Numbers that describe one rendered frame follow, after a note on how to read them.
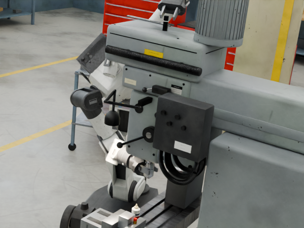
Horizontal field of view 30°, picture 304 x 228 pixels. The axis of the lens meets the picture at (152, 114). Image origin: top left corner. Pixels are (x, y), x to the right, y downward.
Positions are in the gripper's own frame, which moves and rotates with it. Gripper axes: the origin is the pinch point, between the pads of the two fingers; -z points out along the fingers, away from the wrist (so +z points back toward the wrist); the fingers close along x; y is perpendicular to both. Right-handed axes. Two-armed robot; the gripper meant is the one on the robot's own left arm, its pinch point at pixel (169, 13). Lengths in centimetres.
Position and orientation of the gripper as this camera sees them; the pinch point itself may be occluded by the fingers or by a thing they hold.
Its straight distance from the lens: 248.8
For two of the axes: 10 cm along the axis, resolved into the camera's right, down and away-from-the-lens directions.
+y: -0.6, -6.7, -7.4
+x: -9.5, -2.0, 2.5
